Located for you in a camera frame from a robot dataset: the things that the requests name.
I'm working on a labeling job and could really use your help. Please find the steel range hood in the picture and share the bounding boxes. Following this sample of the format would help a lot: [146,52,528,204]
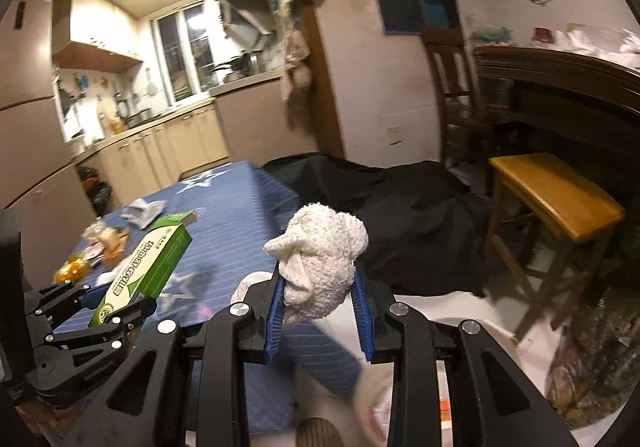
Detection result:
[217,0,278,48]

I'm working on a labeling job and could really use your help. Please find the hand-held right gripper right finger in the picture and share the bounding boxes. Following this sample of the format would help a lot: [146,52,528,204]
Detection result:
[350,272,581,447]

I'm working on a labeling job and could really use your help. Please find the white cloth pile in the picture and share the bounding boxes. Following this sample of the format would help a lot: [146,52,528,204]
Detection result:
[565,24,640,60]

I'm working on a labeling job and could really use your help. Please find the black cooking pot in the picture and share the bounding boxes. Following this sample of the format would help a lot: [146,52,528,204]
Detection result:
[210,52,261,82]

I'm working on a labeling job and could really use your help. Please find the black cloth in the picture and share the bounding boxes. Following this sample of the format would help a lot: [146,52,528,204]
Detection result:
[262,154,496,298]

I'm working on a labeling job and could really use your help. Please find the brown knit slipper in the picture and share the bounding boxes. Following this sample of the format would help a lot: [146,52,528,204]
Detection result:
[296,418,337,447]

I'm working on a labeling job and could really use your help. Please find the beige wall cabinet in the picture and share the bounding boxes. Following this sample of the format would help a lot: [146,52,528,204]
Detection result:
[52,0,146,72]

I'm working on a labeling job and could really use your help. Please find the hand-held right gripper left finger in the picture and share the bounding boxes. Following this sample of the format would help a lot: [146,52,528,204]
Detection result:
[60,272,287,447]

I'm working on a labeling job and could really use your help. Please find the grey crumpled cloth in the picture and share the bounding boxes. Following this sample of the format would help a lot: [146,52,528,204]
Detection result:
[121,198,166,229]

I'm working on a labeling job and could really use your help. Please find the orange plastic wrapper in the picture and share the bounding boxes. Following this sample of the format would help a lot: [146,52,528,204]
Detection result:
[54,252,96,284]

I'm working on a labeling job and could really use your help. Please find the white tissue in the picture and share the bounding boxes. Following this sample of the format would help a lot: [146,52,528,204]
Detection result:
[263,202,370,328]

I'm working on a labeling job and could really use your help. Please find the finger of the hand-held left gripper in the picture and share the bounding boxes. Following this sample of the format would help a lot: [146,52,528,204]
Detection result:
[24,279,111,330]
[32,299,157,393]

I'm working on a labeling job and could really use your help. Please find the kitchen window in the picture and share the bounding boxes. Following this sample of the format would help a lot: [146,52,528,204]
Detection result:
[150,4,223,102]

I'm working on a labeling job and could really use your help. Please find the dark wooden cabinet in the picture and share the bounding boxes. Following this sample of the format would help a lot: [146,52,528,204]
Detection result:
[472,44,640,208]

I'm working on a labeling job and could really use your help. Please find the hanging kitchen utensils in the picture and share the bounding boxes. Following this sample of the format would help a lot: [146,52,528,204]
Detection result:
[60,69,158,100]

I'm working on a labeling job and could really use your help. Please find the beige refrigerator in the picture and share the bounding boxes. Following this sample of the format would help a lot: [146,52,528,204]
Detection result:
[0,0,98,222]

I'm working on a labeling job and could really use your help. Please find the yellow wooden stool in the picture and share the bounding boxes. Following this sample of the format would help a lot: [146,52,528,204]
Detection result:
[484,152,627,343]

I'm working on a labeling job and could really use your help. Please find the beige stove counter cabinet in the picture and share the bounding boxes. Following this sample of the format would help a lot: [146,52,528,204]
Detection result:
[210,69,283,165]

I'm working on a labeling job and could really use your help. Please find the crumpled snack wrappers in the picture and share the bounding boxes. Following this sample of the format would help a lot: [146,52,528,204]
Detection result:
[80,221,132,268]

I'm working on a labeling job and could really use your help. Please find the dark wooden chair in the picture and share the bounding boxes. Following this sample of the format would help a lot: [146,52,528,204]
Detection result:
[422,27,496,168]

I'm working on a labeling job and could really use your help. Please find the hanging beige towels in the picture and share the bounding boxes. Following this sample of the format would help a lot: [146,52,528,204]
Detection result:
[280,29,313,100]

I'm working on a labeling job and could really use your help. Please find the black trash bag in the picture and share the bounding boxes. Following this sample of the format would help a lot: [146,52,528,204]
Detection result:
[75,166,112,218]

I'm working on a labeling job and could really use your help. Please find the green cardboard box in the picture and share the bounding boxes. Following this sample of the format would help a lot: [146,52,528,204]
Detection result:
[89,211,197,328]

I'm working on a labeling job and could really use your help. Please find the brown mottled bag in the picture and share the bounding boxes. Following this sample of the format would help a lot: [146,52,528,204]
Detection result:
[545,287,640,428]

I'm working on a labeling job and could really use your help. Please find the beige kitchen base cabinets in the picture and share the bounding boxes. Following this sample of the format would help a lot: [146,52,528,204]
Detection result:
[72,97,231,208]

